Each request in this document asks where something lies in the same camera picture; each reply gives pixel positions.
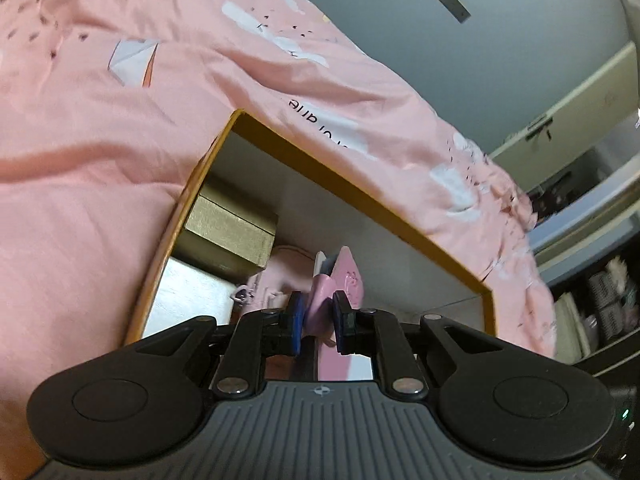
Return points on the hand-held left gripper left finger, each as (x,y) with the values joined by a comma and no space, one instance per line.
(297,320)

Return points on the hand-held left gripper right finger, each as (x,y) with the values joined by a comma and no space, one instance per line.
(342,325)

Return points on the pink snap wallet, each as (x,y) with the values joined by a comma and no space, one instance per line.
(320,307)

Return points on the pink fabric pouch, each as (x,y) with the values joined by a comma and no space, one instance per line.
(285,270)

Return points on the long white box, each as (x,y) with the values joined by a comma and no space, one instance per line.
(190,295)

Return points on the small dark gold box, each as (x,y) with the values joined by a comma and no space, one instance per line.
(225,235)

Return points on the orange cardboard box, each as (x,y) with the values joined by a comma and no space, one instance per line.
(320,210)

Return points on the dark storage shelf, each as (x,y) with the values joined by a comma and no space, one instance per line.
(607,290)

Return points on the pink printed blanket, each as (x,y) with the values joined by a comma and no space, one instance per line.
(125,160)

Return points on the cream door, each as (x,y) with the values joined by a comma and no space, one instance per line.
(590,95)

